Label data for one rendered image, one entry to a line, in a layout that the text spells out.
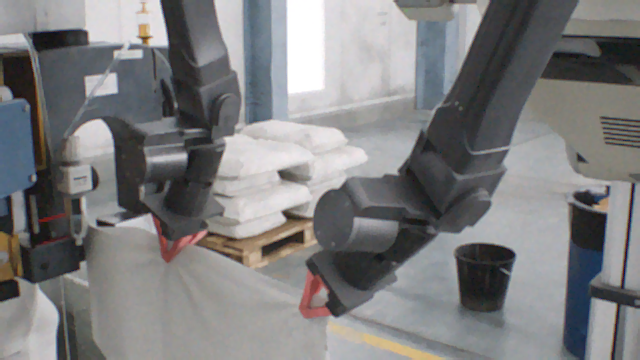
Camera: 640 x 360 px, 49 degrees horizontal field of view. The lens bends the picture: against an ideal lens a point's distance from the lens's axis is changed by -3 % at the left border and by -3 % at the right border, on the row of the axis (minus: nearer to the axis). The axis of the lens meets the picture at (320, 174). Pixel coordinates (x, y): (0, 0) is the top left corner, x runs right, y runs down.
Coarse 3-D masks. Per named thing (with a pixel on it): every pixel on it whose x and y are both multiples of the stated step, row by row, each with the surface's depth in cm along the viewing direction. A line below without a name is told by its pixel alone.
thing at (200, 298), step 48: (96, 240) 104; (144, 240) 101; (96, 288) 107; (144, 288) 103; (192, 288) 98; (240, 288) 88; (288, 288) 82; (96, 336) 111; (144, 336) 105; (192, 336) 100; (240, 336) 90; (288, 336) 84
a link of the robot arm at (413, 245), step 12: (408, 228) 68; (420, 228) 68; (432, 228) 69; (396, 240) 69; (408, 240) 69; (420, 240) 69; (432, 240) 69; (384, 252) 70; (396, 252) 70; (408, 252) 70
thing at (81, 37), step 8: (32, 32) 104; (40, 32) 103; (48, 32) 103; (56, 32) 103; (64, 32) 103; (72, 32) 104; (80, 32) 105; (88, 32) 108; (32, 40) 104; (40, 40) 103; (48, 40) 103; (56, 40) 103; (64, 40) 103; (72, 40) 104; (80, 40) 105; (88, 40) 108
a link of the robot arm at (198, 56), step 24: (168, 0) 80; (192, 0) 80; (168, 24) 82; (192, 24) 81; (216, 24) 84; (168, 48) 85; (192, 48) 82; (216, 48) 84; (192, 72) 83; (216, 72) 85; (192, 96) 87; (216, 96) 86; (240, 96) 89
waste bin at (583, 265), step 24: (576, 192) 296; (600, 192) 304; (576, 216) 278; (600, 216) 266; (576, 240) 280; (600, 240) 269; (576, 264) 283; (600, 264) 272; (576, 288) 284; (576, 312) 286; (576, 336) 287
